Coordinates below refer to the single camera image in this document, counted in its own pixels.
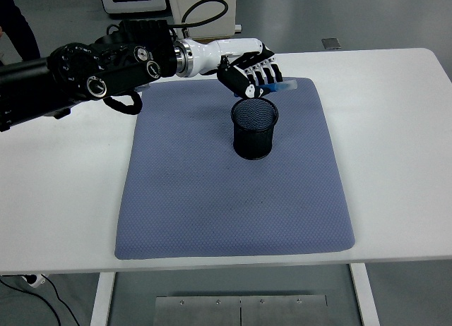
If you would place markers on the person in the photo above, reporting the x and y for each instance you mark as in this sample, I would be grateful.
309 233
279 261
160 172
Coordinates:
17 22

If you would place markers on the white power strip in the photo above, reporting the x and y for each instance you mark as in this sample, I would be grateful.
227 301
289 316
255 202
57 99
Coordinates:
35 280

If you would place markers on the white appliance with dark slot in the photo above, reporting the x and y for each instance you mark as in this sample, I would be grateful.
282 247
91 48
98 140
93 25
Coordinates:
134 1

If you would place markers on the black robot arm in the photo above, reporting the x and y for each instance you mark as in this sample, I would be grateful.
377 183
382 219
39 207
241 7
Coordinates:
106 65

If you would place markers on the brown cardboard box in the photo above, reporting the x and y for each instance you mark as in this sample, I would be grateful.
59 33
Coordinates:
208 40

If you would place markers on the white base bar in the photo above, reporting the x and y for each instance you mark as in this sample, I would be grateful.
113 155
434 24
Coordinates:
238 28

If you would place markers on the small grey floor plate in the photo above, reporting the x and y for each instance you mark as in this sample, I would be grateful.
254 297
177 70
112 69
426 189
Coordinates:
332 43

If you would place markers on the white table leg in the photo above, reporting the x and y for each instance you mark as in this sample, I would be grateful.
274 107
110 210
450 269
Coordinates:
100 301
365 297

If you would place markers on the black mesh pen holder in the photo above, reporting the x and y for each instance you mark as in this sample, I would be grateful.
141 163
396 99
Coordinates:
254 142

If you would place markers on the grey metal plate with screws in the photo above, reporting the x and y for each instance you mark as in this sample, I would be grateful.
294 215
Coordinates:
212 312

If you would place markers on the blue marker pen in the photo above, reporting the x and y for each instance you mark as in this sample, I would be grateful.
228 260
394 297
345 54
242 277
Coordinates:
282 86

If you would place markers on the blue-grey textured mat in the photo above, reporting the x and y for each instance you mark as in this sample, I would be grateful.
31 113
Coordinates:
229 206

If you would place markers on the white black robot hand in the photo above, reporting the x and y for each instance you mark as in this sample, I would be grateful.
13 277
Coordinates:
219 52

